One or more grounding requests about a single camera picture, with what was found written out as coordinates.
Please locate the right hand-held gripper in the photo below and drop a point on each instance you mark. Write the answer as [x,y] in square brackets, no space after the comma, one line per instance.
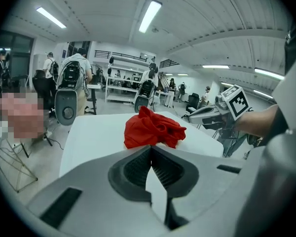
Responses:
[236,101]

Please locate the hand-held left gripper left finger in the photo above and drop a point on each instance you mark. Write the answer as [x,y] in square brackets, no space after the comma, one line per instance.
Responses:
[93,191]

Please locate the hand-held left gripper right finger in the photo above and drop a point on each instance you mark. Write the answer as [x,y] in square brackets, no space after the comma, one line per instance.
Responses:
[207,181]

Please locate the red long-sleeved top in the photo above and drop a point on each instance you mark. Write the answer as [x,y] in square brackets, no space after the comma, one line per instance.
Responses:
[150,128]

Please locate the person's right forearm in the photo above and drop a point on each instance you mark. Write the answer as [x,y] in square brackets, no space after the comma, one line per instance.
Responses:
[259,122]

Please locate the long ceiling light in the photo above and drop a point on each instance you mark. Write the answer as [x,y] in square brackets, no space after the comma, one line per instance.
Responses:
[269,73]
[50,17]
[262,94]
[215,67]
[150,16]

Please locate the person's white top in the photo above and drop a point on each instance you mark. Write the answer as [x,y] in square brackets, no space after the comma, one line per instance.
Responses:
[281,176]

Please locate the grey pod-shaped device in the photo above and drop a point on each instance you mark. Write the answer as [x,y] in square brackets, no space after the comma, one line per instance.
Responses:
[66,97]
[144,92]

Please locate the white metal shelf rack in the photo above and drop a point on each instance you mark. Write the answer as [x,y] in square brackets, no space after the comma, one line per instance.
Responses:
[119,90]

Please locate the black-legged standing desk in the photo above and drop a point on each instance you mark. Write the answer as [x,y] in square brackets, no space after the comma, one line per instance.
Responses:
[93,95]

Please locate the black mezzanine railing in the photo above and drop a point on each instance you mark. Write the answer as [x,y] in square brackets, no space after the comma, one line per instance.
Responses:
[123,54]

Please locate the dark double door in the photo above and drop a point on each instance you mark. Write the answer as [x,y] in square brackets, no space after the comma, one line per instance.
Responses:
[17,55]

